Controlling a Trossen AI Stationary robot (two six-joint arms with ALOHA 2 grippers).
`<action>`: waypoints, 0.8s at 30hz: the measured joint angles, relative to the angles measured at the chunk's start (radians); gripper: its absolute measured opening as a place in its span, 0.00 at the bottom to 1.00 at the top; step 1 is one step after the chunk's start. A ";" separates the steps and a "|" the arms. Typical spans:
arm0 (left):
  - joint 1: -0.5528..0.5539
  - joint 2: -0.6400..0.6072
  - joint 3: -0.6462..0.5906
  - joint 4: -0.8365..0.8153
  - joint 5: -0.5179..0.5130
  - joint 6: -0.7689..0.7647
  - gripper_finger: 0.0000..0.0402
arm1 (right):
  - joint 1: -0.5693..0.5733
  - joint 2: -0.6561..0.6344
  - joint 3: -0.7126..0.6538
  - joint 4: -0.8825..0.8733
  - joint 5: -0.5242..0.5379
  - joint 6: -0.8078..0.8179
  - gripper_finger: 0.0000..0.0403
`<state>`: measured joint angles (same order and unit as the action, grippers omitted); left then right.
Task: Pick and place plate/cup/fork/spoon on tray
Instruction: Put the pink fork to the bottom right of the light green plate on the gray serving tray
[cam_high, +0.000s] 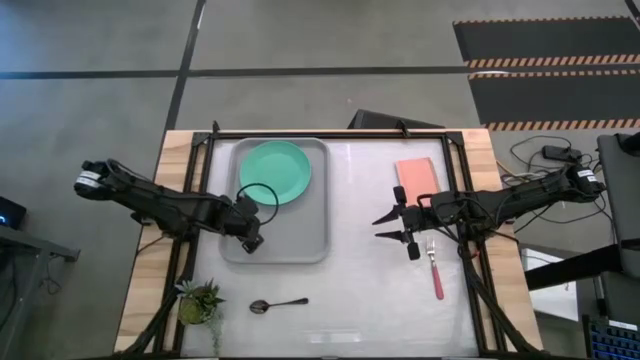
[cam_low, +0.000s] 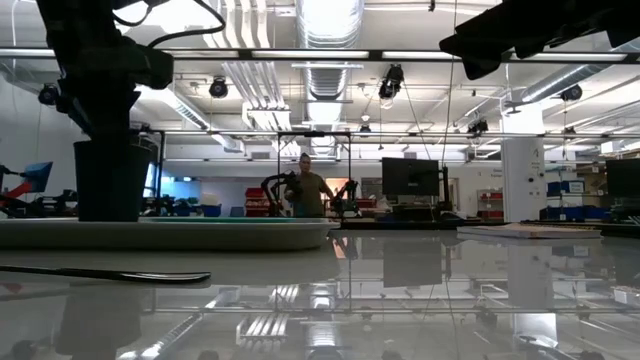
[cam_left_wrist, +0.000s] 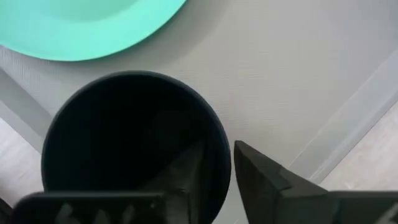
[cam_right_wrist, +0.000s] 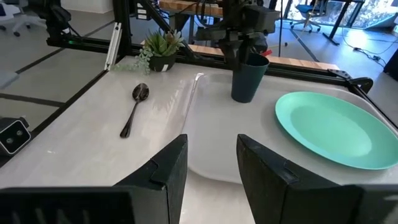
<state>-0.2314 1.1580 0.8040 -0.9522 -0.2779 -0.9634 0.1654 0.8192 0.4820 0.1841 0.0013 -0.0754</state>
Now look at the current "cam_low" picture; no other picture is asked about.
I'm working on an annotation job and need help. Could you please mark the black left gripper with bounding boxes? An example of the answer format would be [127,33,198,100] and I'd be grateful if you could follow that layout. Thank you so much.
[54,42,142,145]

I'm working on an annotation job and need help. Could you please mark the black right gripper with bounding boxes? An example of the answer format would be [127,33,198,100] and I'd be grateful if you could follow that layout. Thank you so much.
[439,0,640,81]

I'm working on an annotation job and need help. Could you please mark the black cup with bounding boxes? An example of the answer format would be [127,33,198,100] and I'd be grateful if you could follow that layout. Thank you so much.
[73,132,159,223]

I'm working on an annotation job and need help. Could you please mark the green plate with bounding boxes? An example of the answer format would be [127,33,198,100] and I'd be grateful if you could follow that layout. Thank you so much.
[142,215,301,224]

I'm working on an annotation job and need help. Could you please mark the black spoon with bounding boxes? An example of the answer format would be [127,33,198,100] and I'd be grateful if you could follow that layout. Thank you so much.
[0,264,212,286]

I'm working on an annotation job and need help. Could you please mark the grey plastic tray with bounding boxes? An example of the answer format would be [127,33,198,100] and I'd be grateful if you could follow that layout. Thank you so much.
[0,216,344,252]

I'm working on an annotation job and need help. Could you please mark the blue panel on stand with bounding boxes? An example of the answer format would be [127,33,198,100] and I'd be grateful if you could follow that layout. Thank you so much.
[22,161,54,194]

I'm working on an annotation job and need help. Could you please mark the white pillar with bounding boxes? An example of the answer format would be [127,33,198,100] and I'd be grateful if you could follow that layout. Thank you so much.
[501,102,546,224]

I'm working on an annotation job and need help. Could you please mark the black monitor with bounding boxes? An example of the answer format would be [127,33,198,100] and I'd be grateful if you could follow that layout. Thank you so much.
[381,157,441,197]
[605,158,640,221]

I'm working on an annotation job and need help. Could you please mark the red storage bins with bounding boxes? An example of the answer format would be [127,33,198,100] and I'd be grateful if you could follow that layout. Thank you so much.
[244,187,269,219]

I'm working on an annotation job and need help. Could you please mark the blue storage bins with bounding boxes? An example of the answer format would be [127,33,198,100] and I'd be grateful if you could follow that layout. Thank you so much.
[539,180,611,221]

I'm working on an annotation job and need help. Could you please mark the overhead black light bar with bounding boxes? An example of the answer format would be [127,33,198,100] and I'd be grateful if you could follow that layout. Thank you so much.
[0,47,640,64]

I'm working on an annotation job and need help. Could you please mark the person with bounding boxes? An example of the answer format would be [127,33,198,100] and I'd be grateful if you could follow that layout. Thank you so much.
[285,152,335,219]

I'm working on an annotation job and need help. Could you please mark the black ceiling camera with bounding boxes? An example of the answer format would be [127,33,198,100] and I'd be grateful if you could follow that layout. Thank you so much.
[378,63,405,100]
[208,77,230,100]
[38,82,61,107]
[560,83,584,103]

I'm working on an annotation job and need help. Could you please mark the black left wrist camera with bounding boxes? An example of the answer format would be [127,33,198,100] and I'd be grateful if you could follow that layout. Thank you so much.
[134,44,175,91]

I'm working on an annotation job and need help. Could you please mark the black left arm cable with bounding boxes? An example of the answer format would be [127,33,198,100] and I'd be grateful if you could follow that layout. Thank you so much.
[112,0,227,49]

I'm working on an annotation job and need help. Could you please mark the silver ceiling air duct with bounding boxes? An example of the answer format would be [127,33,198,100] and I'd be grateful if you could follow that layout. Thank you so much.
[294,0,366,102]

